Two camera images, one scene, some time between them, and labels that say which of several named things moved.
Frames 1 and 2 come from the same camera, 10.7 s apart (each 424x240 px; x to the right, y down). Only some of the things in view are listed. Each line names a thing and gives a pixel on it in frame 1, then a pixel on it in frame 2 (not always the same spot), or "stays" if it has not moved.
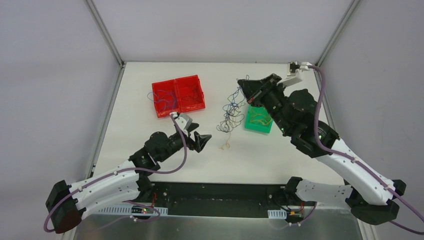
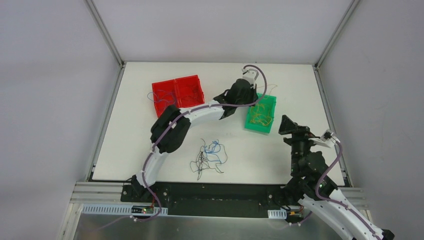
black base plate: x=219 y=199 stays
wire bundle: x=232 y=111 → x=209 y=156
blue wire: x=162 y=95 stays
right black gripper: x=262 y=91 → x=296 y=134
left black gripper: x=193 y=140 → x=249 y=98
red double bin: x=180 y=95 stays
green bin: x=258 y=118 stays
